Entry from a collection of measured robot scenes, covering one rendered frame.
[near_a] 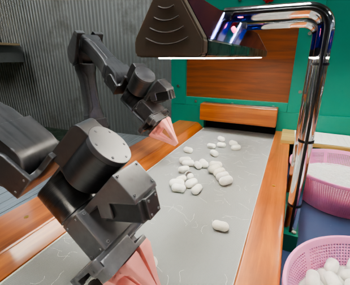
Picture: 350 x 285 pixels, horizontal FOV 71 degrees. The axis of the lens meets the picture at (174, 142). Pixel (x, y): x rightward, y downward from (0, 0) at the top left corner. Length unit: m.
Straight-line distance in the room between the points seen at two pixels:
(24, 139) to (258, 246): 0.36
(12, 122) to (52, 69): 3.69
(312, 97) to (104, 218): 0.37
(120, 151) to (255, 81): 0.82
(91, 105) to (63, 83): 3.00
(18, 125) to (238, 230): 0.39
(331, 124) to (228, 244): 0.71
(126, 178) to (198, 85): 0.88
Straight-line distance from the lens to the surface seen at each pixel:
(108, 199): 0.27
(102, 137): 0.29
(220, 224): 0.48
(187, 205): 0.55
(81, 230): 0.31
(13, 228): 0.52
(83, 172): 0.29
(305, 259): 0.46
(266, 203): 0.54
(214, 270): 0.42
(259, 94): 1.05
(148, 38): 0.29
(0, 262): 0.47
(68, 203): 0.33
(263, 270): 0.40
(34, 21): 4.21
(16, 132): 0.35
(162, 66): 3.01
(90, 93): 0.94
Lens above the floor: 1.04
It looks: 19 degrees down
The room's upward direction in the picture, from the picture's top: straight up
